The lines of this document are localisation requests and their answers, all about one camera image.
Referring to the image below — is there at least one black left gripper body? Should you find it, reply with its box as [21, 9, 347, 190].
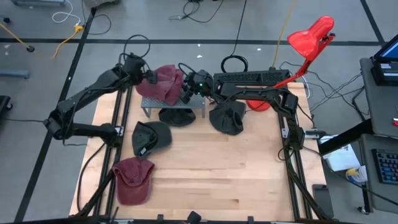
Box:
[141, 70, 158, 85]

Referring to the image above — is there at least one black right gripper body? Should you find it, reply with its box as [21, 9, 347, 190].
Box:
[188, 70, 215, 97]

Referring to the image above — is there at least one dark grey baseball cap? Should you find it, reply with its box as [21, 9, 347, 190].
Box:
[208, 100, 247, 136]
[132, 121, 173, 158]

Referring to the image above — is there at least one grey perforated metal shelf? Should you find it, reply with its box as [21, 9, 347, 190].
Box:
[141, 93, 206, 118]

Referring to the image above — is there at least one black baseball cap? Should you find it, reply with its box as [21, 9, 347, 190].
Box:
[158, 108, 197, 128]

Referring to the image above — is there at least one black perforated metal box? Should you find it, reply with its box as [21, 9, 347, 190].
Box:
[213, 69, 290, 85]

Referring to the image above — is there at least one red desk lamp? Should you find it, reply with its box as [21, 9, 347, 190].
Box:
[245, 15, 336, 112]

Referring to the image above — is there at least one grey metal floor foot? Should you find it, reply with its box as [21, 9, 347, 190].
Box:
[0, 68, 30, 79]
[11, 0, 66, 7]

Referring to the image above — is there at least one black desk beam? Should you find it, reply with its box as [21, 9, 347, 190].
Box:
[317, 119, 374, 156]

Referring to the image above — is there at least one grey cart top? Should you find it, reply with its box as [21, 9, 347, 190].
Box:
[359, 57, 398, 138]

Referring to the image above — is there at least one white yellow blue container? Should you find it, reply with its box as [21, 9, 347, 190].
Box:
[345, 165, 368, 184]

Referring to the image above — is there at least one black laptop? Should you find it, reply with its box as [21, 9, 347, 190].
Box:
[371, 32, 398, 86]

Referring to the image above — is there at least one black keyboard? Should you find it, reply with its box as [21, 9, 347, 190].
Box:
[371, 148, 398, 185]

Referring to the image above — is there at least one grey desk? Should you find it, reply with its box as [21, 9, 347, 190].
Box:
[359, 133, 398, 214]

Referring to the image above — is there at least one black coiled cable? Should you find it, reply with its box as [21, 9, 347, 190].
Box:
[220, 0, 249, 74]

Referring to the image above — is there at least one black looped floor cable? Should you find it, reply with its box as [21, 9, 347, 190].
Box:
[81, 0, 112, 35]

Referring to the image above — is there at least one yellow extension cord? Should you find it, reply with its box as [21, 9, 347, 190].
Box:
[0, 23, 85, 60]

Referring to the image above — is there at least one yellow hanging cable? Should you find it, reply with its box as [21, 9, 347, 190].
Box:
[272, 0, 296, 71]

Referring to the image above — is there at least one black aluminium table frame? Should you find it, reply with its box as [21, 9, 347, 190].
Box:
[68, 70, 338, 224]

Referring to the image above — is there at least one white cable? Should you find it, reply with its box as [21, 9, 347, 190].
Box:
[52, 0, 82, 26]

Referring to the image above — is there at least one black arm base cable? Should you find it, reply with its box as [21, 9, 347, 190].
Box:
[76, 144, 106, 213]

